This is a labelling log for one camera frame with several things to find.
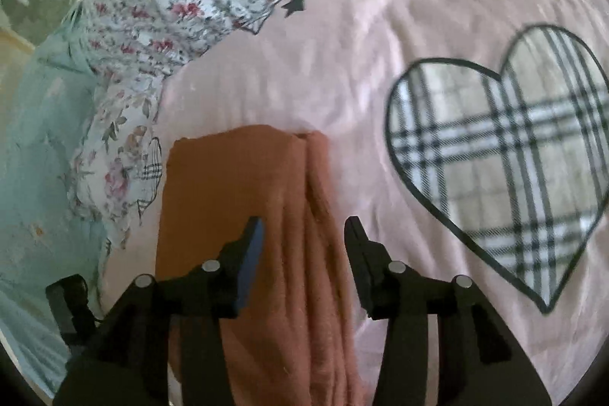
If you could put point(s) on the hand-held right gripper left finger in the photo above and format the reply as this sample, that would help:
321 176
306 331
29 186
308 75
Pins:
250 263

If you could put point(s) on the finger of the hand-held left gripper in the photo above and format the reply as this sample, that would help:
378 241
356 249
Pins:
69 301

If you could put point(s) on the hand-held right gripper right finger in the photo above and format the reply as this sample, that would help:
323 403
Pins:
359 258

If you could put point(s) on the orange knit sweater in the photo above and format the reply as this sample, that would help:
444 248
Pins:
285 196

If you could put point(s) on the white large floral pillowcase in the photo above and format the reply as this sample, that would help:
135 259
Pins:
119 158

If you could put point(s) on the teal blanket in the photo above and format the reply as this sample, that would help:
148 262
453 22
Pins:
43 149

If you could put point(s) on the pink heart print bed sheet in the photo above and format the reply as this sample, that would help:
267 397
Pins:
380 78

